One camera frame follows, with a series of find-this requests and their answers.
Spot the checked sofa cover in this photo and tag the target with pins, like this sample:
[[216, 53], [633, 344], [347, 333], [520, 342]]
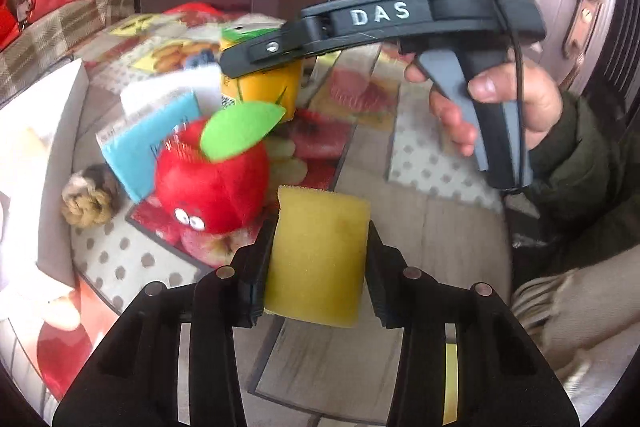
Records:
[[55, 37]]

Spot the white box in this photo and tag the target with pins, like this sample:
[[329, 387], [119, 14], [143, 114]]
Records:
[[35, 167]]

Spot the fruit print tablecloth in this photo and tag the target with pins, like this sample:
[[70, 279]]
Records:
[[430, 227]]

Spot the yellow sponge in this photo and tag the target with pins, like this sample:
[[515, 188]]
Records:
[[315, 257]]

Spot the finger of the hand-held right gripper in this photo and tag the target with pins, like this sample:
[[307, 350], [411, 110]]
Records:
[[270, 49]]

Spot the white foam block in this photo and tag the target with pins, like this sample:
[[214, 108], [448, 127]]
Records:
[[165, 84]]

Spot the person's beige clothing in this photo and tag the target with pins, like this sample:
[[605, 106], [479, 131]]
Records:
[[585, 332]]

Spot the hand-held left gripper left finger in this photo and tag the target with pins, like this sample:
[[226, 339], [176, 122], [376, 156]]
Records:
[[254, 279]]

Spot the blue sponge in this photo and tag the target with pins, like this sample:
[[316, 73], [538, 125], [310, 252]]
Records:
[[132, 147]]

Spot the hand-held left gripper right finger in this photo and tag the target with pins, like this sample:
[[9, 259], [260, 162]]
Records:
[[381, 279]]

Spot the person's right forearm green sleeve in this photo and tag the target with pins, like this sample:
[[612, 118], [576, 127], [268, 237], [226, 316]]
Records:
[[585, 167]]

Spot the person's right hand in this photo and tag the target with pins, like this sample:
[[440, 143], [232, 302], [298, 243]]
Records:
[[537, 99]]

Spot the red apple plush toy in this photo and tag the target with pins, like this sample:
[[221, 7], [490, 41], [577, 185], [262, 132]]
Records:
[[215, 192]]

